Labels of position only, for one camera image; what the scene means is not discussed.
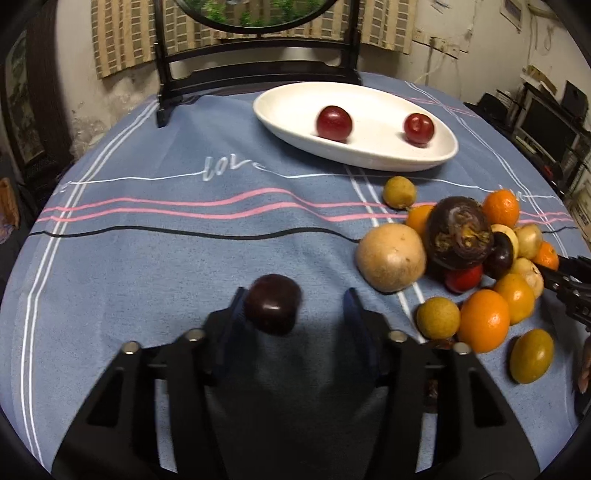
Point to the oval green picture panel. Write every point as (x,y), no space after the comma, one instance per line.
(254,16)

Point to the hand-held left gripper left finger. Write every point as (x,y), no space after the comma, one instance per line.
(231,332)

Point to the red plum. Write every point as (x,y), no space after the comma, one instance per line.
(419,129)
(334,122)

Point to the yellow-brown speckled small fruit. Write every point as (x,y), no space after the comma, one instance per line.
(400,192)

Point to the beige checkered curtain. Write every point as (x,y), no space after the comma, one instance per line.
(124,37)

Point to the person's right hand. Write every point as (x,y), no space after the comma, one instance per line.
(585,369)

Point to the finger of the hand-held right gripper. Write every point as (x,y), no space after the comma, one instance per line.
(575,266)
(577,302)

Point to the blue striped tablecloth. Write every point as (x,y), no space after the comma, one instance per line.
(184,277)

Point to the large orange mandarin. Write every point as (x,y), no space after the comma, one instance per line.
(485,321)

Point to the yellow-green small fruit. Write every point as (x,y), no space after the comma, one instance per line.
(437,317)
(531,355)

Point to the black wooden chair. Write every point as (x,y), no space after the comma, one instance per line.
(162,69)

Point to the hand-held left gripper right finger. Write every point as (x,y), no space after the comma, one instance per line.
(358,318)

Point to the cardboard box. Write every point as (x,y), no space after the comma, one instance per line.
(581,194)

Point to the large tan round fruit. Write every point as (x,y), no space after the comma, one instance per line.
(391,258)

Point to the black monitor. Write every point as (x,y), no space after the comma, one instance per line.
(545,120)

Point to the dark brownish passion fruit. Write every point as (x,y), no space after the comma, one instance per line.
(458,233)

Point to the black speaker box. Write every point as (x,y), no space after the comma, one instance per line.
(575,99)

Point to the dark wooden cabinet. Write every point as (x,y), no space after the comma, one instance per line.
(27,115)

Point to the white oval plate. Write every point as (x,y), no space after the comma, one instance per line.
(369,147)

